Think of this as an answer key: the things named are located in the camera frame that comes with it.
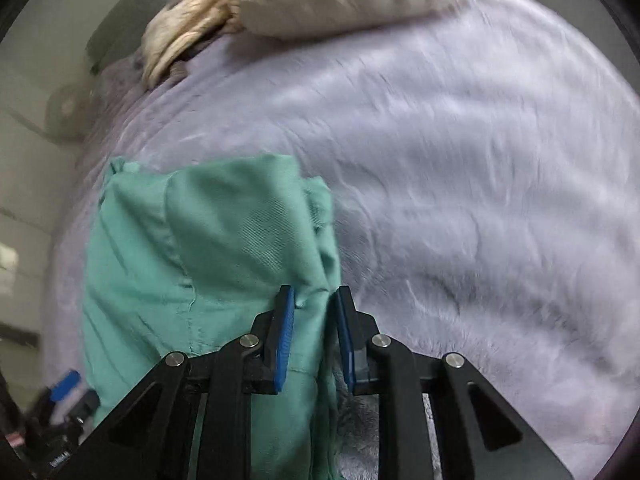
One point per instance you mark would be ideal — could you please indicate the green shirt with red embroidery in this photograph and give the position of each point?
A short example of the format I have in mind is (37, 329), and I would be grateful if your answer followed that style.
(200, 240)

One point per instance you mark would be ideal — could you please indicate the beige crumpled cloth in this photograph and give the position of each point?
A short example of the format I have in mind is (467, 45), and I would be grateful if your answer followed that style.
(190, 15)

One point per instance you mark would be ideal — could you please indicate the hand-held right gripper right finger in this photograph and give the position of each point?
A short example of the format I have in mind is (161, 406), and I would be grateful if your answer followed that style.
(345, 340)

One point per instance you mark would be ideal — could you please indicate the lavender bed blanket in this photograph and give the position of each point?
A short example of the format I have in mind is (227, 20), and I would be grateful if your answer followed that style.
(450, 185)

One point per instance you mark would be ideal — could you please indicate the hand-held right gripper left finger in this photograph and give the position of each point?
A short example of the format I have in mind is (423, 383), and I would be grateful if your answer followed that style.
(282, 340)

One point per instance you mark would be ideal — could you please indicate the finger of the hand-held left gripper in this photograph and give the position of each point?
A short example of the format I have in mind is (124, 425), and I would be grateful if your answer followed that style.
(65, 385)

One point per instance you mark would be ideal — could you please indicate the white object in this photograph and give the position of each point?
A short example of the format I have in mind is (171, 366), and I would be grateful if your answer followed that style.
(7, 265)

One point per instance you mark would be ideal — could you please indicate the grey round object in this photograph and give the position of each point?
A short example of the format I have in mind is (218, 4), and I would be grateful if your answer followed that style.
(65, 107)

